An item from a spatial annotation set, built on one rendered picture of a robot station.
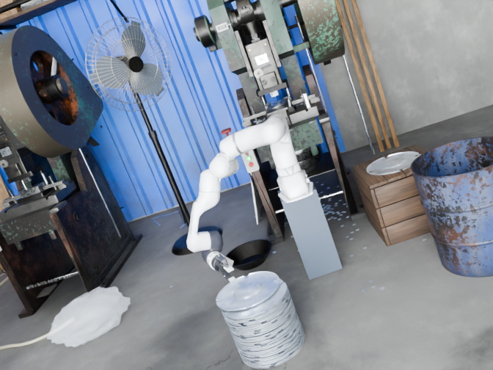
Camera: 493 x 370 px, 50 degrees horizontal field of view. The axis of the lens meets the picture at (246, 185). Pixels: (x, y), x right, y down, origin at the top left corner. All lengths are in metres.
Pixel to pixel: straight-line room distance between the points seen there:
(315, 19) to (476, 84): 2.16
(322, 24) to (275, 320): 1.58
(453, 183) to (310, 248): 0.82
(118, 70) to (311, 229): 1.56
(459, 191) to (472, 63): 2.59
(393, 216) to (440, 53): 2.15
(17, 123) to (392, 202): 2.15
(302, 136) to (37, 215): 1.78
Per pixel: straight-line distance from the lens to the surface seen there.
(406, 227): 2.81
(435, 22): 4.61
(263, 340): 2.19
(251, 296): 2.24
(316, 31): 2.95
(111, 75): 3.42
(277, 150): 2.55
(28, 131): 3.34
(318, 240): 2.66
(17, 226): 3.76
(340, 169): 3.14
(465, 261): 2.41
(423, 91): 4.64
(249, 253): 3.24
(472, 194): 2.24
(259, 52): 3.21
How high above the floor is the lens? 1.28
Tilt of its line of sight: 16 degrees down
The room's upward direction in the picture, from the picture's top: 21 degrees counter-clockwise
